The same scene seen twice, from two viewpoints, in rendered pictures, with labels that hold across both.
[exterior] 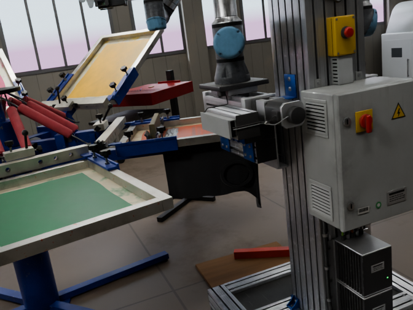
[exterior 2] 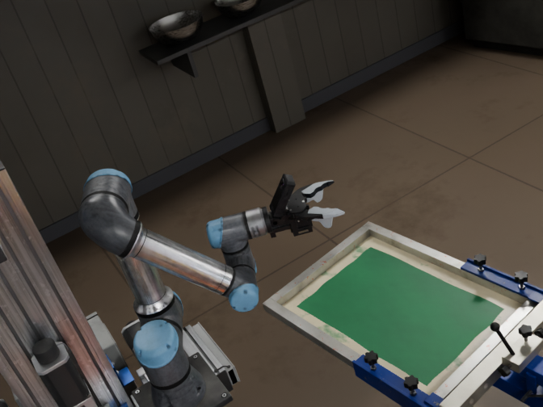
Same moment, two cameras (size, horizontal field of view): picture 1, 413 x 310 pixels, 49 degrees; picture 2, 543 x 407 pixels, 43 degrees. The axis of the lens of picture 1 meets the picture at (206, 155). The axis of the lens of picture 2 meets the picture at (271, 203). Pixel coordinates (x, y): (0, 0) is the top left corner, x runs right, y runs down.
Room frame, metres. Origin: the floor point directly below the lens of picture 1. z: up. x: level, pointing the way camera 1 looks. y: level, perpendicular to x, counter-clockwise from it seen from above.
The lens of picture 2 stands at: (3.30, 0.22, 2.67)
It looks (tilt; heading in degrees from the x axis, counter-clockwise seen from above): 33 degrees down; 179
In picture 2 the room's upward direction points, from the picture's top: 17 degrees counter-clockwise
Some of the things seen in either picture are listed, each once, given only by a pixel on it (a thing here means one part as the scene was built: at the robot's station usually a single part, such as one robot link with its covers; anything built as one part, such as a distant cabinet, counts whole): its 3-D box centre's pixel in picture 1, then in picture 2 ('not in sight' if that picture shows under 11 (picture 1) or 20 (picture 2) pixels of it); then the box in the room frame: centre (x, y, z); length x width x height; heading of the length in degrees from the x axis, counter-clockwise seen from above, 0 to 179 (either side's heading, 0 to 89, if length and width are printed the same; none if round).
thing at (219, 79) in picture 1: (231, 69); (174, 381); (1.91, -0.15, 1.31); 0.15 x 0.15 x 0.10
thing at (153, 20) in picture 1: (155, 15); (240, 263); (1.81, 0.12, 1.56); 0.11 x 0.08 x 0.11; 176
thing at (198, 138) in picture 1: (195, 128); not in sight; (2.44, 0.04, 0.97); 0.79 x 0.58 x 0.04; 90
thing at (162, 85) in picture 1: (150, 93); not in sight; (3.67, 0.39, 1.06); 0.61 x 0.46 x 0.12; 150
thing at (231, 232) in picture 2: not in sight; (229, 231); (1.79, 0.12, 1.65); 0.11 x 0.08 x 0.09; 86
